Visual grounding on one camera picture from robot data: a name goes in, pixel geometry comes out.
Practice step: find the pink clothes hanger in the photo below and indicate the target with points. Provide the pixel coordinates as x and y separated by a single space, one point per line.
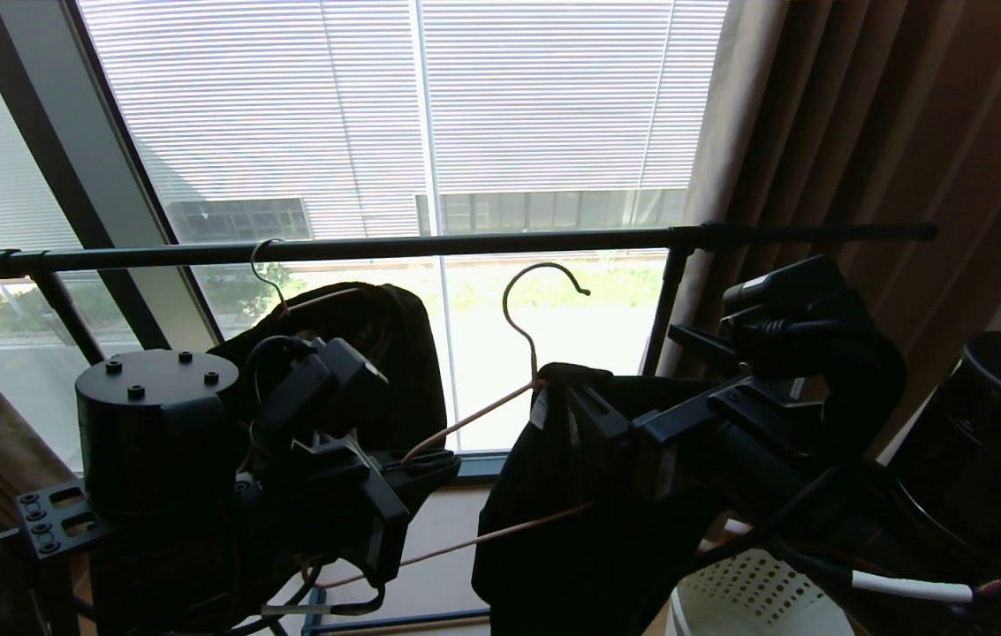
263 269
531 353

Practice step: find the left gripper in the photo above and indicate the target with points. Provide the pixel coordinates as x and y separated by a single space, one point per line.
332 503

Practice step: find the black shorts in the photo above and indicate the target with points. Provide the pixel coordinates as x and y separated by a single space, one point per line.
403 353

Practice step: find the window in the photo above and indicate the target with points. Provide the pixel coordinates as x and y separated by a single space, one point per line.
288 106

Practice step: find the black clothes rack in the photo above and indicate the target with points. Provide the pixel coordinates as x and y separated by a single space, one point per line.
465 245

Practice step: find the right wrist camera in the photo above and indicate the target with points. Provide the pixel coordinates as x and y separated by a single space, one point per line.
818 327

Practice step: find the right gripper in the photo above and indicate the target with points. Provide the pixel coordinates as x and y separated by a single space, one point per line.
721 450

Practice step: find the black garment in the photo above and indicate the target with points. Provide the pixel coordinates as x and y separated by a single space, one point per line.
571 530

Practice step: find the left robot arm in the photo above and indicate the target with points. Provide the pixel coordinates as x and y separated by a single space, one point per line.
155 459

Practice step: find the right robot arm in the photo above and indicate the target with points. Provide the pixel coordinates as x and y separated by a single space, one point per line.
986 459

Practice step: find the white laundry basket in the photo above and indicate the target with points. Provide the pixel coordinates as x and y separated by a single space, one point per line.
747 592

